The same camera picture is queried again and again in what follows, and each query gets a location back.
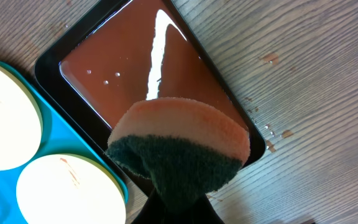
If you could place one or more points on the black and red tray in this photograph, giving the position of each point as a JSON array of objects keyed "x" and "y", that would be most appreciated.
[{"x": 121, "y": 52}]

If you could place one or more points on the red and grey sponge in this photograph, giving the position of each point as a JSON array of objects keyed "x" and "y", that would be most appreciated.
[{"x": 185, "y": 147}]

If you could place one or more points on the yellow-green plate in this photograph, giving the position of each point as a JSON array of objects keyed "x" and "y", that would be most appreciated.
[
  {"x": 67, "y": 188},
  {"x": 21, "y": 123}
]

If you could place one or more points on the teal plastic tray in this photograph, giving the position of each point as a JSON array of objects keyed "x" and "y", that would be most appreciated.
[{"x": 58, "y": 137}]

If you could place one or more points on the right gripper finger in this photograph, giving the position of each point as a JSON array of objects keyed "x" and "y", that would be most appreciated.
[{"x": 155, "y": 212}]

